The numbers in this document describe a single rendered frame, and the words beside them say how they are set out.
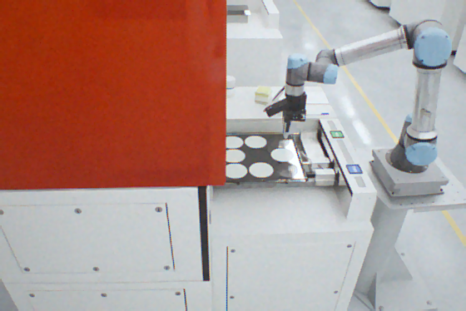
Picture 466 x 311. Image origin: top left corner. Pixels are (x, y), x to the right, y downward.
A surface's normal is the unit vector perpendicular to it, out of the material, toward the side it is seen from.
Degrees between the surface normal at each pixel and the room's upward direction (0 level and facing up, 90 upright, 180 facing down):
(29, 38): 90
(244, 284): 90
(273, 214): 0
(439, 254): 0
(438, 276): 0
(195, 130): 90
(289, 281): 90
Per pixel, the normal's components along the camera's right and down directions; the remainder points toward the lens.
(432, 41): -0.29, 0.45
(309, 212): 0.01, -0.82
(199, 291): 0.05, 0.58
